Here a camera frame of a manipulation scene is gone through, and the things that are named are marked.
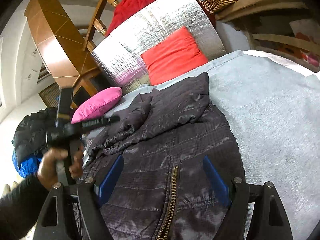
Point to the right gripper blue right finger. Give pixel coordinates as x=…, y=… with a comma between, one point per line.
x=220, y=188

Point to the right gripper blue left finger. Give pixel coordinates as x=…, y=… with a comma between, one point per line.
x=108, y=177

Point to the dark grey quilted jacket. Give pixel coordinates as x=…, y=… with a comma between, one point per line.
x=163, y=136

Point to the person's left forearm black sleeve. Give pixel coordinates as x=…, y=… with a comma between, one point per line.
x=21, y=207

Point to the black puffer jacket pile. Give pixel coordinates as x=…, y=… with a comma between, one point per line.
x=30, y=135

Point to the blue garment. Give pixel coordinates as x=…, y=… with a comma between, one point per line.
x=26, y=162

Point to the pink pillow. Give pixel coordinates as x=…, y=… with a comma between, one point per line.
x=97, y=105

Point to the wooden cabinet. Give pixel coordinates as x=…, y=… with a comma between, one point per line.
x=60, y=46

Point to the light grey bed blanket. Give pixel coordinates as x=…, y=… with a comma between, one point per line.
x=273, y=113

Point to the silver foil headboard panel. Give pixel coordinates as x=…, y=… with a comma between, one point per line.
x=119, y=54

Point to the red pillow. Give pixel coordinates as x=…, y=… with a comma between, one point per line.
x=174, y=56

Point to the wooden shelf unit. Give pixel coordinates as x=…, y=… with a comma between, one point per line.
x=287, y=28

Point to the wooden ladder frame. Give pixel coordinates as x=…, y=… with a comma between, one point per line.
x=97, y=29

